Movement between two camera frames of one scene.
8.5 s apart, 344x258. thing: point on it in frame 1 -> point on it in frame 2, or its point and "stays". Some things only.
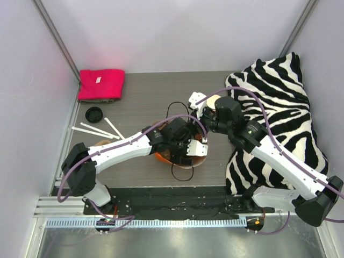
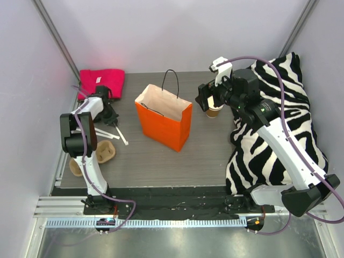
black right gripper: [205, 118] -> [203, 97]
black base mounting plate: [176, 203] stays
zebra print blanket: [273, 92] stays
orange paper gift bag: [165, 156] -> [165, 118]
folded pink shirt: [105, 84] stays
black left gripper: [181, 151] -> [110, 118]
